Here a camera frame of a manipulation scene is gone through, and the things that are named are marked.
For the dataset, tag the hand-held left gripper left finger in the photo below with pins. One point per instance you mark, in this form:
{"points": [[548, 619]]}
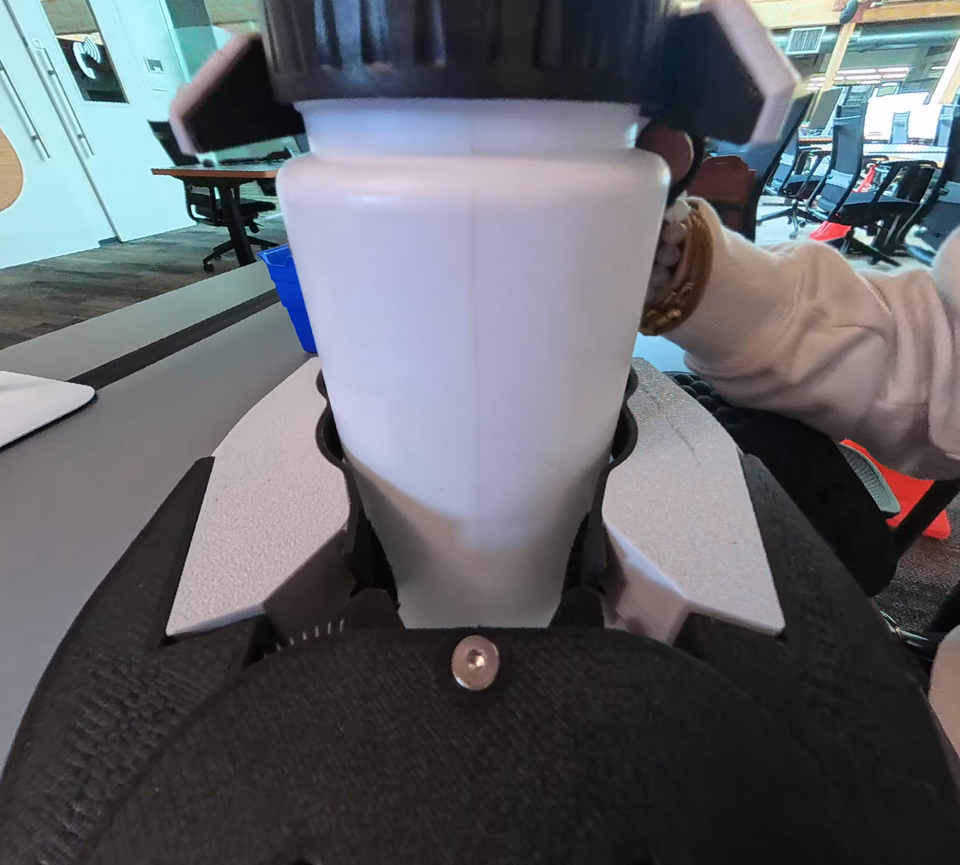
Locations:
{"points": [[255, 527]]}

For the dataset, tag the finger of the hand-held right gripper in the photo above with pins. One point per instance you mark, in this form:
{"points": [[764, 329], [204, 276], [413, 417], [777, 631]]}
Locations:
{"points": [[232, 107], [720, 77]]}

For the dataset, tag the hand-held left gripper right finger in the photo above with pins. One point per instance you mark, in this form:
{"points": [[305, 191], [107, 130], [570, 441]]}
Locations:
{"points": [[690, 527]]}

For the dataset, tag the blue plastic bin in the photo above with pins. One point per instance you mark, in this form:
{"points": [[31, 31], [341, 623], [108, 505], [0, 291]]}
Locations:
{"points": [[289, 295]]}

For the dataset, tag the black bottle lid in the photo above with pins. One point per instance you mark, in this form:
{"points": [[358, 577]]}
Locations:
{"points": [[465, 2]]}

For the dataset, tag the white plastic bottle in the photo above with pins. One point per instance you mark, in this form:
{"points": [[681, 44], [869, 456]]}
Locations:
{"points": [[472, 280]]}

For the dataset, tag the person's right forearm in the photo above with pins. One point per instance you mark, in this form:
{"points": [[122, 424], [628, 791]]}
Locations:
{"points": [[825, 340]]}

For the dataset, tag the wood-top office desk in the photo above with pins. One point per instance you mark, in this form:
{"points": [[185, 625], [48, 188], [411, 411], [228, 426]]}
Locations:
{"points": [[217, 171]]}

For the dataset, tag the black office chair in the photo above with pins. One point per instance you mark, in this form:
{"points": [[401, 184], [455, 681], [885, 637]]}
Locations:
{"points": [[217, 205]]}

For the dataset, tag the brown wooden caddy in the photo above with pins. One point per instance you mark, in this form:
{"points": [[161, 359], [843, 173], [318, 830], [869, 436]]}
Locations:
{"points": [[731, 190]]}

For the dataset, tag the black round pad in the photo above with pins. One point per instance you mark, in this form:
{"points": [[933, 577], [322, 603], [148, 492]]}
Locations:
{"points": [[795, 475]]}

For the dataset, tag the white door with window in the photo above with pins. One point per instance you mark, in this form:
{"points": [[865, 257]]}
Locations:
{"points": [[120, 145]]}

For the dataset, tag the row of black office chairs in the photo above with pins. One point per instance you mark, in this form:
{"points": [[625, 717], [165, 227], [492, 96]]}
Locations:
{"points": [[847, 152]]}

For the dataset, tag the grey mesh office chair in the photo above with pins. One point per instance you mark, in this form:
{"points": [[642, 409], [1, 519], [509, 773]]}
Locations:
{"points": [[870, 479]]}

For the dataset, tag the instruction sign stand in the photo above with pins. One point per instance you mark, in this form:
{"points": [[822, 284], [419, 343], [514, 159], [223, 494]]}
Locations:
{"points": [[37, 404]]}

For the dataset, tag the white wall vent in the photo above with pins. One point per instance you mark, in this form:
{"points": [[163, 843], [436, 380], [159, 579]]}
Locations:
{"points": [[804, 40]]}

